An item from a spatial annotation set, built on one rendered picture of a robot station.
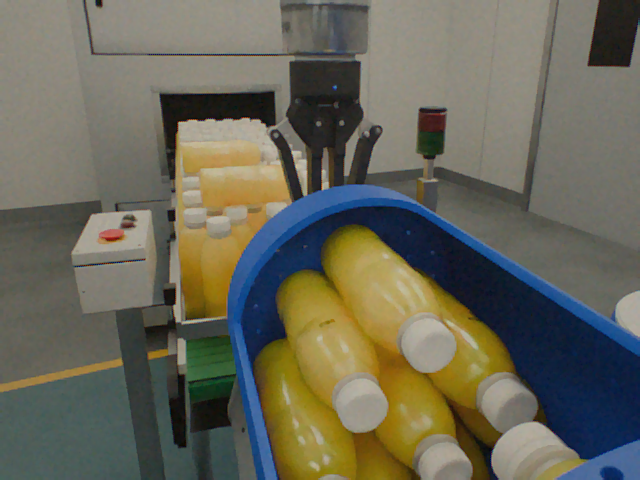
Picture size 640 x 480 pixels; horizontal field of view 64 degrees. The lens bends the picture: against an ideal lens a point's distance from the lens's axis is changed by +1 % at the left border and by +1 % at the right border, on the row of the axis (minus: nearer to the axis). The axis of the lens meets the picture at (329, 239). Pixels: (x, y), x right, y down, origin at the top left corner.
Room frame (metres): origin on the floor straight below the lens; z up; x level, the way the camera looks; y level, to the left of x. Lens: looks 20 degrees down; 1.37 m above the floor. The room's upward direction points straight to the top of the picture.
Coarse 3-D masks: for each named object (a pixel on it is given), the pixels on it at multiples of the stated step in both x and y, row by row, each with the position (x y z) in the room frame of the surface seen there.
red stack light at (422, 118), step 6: (420, 114) 1.12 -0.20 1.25; (426, 114) 1.11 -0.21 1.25; (432, 114) 1.10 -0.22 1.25; (438, 114) 1.10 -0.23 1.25; (444, 114) 1.11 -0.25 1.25; (420, 120) 1.12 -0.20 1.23; (426, 120) 1.11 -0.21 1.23; (432, 120) 1.10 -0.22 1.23; (438, 120) 1.10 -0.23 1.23; (444, 120) 1.11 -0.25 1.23; (420, 126) 1.12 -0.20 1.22; (426, 126) 1.10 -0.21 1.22; (432, 126) 1.10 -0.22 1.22; (438, 126) 1.10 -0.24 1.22; (444, 126) 1.11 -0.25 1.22
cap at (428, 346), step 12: (420, 324) 0.34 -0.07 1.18; (432, 324) 0.33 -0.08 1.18; (408, 336) 0.33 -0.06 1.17; (420, 336) 0.32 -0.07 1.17; (432, 336) 0.33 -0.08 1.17; (444, 336) 0.33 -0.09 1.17; (408, 348) 0.32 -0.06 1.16; (420, 348) 0.32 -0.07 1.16; (432, 348) 0.33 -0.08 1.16; (444, 348) 0.33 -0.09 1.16; (408, 360) 0.33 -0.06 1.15; (420, 360) 0.32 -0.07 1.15; (432, 360) 0.33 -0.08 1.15; (444, 360) 0.33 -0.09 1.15; (432, 372) 0.33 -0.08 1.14
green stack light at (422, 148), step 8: (416, 136) 1.14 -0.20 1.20; (424, 136) 1.11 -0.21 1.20; (432, 136) 1.10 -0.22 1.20; (440, 136) 1.10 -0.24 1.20; (416, 144) 1.13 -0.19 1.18; (424, 144) 1.11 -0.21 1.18; (432, 144) 1.10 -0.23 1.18; (440, 144) 1.10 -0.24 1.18; (416, 152) 1.12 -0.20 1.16; (424, 152) 1.11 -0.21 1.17; (432, 152) 1.10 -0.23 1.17; (440, 152) 1.11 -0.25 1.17
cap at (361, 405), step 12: (348, 384) 0.33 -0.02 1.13; (360, 384) 0.33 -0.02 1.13; (372, 384) 0.33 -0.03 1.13; (348, 396) 0.32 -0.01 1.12; (360, 396) 0.32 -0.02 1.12; (372, 396) 0.32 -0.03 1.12; (384, 396) 0.32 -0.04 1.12; (348, 408) 0.31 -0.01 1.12; (360, 408) 0.32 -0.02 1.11; (372, 408) 0.32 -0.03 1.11; (384, 408) 0.32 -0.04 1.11; (348, 420) 0.31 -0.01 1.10; (360, 420) 0.32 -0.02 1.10; (372, 420) 0.32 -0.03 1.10; (360, 432) 0.32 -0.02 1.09
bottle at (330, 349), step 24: (288, 288) 0.48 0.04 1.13; (312, 288) 0.46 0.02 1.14; (288, 312) 0.45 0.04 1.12; (312, 312) 0.42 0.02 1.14; (336, 312) 0.42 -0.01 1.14; (288, 336) 0.43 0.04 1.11; (312, 336) 0.39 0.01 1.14; (336, 336) 0.37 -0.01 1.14; (360, 336) 0.38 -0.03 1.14; (312, 360) 0.36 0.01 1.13; (336, 360) 0.35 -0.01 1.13; (360, 360) 0.35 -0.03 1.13; (312, 384) 0.36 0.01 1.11; (336, 384) 0.34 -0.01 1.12; (336, 408) 0.33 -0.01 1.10
